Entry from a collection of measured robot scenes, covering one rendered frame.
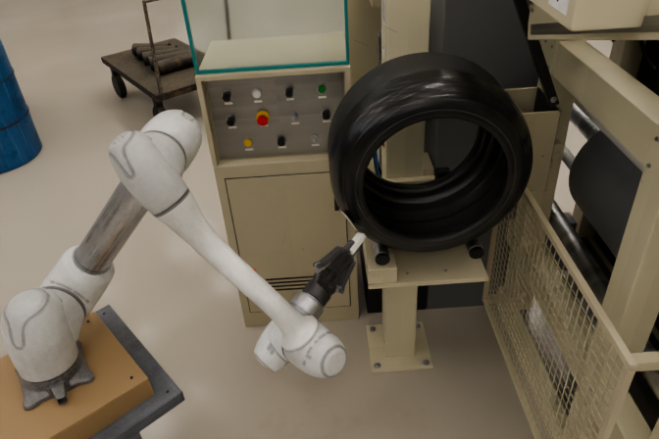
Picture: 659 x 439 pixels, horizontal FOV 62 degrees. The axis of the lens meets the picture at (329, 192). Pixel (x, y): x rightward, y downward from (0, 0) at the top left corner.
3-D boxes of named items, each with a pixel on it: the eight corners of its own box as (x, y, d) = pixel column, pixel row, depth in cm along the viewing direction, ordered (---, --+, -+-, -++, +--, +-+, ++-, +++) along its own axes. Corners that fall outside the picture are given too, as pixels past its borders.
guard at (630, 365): (481, 299, 229) (501, 154, 190) (485, 299, 229) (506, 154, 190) (568, 528, 154) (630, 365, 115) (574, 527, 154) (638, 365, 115)
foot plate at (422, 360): (366, 326, 259) (365, 322, 258) (422, 322, 259) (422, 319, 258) (371, 373, 237) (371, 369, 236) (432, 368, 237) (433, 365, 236)
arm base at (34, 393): (27, 422, 142) (21, 409, 139) (15, 368, 158) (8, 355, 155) (99, 389, 150) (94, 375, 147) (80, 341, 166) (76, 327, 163)
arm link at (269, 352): (301, 323, 154) (327, 336, 143) (266, 370, 148) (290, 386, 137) (277, 300, 149) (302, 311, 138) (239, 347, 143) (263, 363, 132)
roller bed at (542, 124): (486, 164, 204) (495, 89, 187) (526, 161, 204) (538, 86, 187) (502, 193, 187) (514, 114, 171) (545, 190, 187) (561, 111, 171)
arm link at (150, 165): (184, 201, 119) (202, 171, 131) (128, 134, 112) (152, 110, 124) (140, 224, 124) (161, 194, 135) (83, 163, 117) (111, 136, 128)
